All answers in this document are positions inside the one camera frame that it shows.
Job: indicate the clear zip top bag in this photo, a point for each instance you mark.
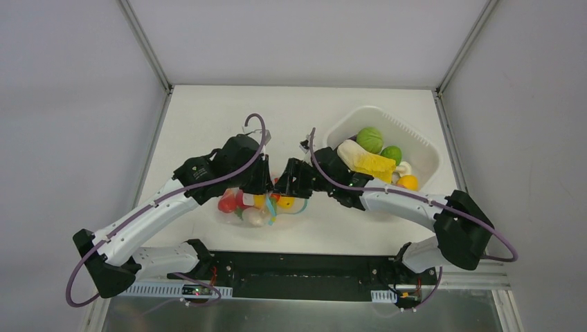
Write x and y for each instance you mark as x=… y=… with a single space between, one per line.
x=274 y=211

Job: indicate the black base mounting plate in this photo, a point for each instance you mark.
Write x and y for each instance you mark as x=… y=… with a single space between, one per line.
x=339 y=278

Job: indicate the white plastic basin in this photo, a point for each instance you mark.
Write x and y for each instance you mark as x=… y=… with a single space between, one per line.
x=417 y=149

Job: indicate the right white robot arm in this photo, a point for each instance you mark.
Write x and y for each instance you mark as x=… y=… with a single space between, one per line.
x=461 y=230

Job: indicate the round green cabbage toy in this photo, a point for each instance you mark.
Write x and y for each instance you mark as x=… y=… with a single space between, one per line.
x=371 y=139

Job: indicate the white mushroom toy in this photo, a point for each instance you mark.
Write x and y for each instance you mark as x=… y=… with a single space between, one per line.
x=403 y=169

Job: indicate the red apple toy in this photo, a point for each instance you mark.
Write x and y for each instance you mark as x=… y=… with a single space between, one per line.
x=227 y=203

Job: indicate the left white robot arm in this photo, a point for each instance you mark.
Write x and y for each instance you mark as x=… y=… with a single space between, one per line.
x=116 y=256

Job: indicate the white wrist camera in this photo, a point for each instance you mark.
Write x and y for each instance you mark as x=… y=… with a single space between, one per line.
x=306 y=146
x=258 y=135

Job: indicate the light green fruit toy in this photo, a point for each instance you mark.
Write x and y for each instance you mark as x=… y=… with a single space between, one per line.
x=392 y=152

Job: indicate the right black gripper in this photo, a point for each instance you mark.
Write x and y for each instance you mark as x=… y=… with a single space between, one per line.
x=300 y=177

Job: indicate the yellow orange mango toy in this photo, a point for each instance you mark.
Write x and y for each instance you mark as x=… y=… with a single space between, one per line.
x=259 y=201

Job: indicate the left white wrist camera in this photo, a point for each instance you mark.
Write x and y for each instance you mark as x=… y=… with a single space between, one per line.
x=258 y=135

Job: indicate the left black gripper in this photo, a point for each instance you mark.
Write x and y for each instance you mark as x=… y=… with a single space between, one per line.
x=260 y=174

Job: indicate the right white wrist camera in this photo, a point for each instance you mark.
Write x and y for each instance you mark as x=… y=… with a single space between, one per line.
x=306 y=146

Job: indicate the yellow napa cabbage toy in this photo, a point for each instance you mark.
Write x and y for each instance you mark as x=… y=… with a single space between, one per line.
x=359 y=160

